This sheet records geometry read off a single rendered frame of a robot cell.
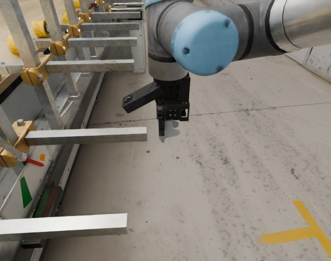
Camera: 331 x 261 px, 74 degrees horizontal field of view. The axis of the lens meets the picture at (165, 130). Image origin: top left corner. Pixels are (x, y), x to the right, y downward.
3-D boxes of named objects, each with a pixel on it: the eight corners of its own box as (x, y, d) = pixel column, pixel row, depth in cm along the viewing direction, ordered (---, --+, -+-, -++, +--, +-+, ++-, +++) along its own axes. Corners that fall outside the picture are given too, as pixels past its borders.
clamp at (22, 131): (39, 133, 67) (32, 120, 64) (18, 168, 57) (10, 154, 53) (19, 134, 67) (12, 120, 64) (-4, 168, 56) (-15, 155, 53)
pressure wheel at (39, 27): (43, 34, 109) (51, 39, 117) (42, 17, 108) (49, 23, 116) (31, 34, 109) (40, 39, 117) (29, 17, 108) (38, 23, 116)
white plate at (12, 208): (53, 158, 75) (43, 136, 69) (18, 234, 55) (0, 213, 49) (51, 158, 75) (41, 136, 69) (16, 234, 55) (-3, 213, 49)
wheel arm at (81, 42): (137, 44, 98) (137, 35, 95) (137, 46, 95) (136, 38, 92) (20, 46, 95) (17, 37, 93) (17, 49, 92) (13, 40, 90)
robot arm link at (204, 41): (261, 10, 31) (215, -4, 40) (185, 17, 28) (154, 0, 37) (245, 73, 37) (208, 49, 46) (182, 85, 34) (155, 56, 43)
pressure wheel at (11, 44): (22, 30, 91) (18, 46, 88) (32, 43, 98) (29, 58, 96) (6, 30, 91) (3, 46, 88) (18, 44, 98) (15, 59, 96)
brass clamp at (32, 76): (56, 68, 80) (52, 54, 77) (43, 85, 70) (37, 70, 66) (39, 68, 80) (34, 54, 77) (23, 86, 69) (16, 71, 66)
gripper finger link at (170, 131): (180, 148, 63) (181, 122, 57) (159, 148, 63) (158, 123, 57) (178, 141, 66) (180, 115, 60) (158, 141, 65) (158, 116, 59)
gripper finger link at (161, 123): (164, 139, 59) (164, 112, 53) (159, 139, 59) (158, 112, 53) (163, 128, 62) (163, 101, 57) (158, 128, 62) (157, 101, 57)
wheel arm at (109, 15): (140, 17, 136) (140, 11, 134) (140, 18, 134) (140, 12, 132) (80, 17, 134) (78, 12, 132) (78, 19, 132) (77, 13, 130)
